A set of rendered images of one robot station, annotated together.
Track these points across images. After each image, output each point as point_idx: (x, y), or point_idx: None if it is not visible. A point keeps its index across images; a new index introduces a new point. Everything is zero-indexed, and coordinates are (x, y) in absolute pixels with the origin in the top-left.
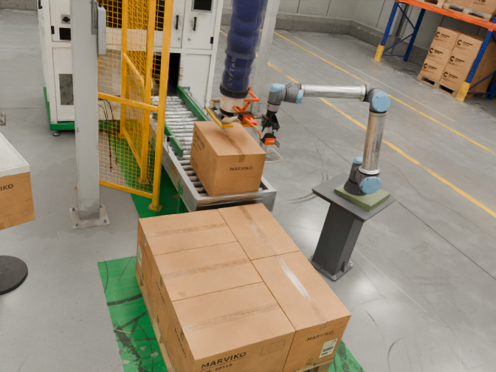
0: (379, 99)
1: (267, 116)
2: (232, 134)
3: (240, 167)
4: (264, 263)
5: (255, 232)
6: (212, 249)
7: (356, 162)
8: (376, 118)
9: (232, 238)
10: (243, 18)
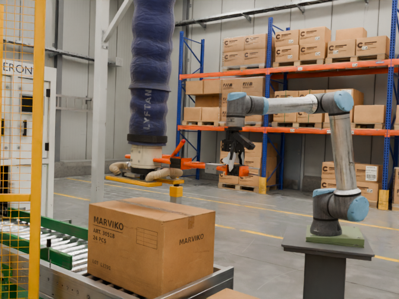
0: (343, 96)
1: (229, 139)
2: (152, 205)
3: (190, 237)
4: None
5: None
6: None
7: (322, 193)
8: (344, 121)
9: None
10: (155, 37)
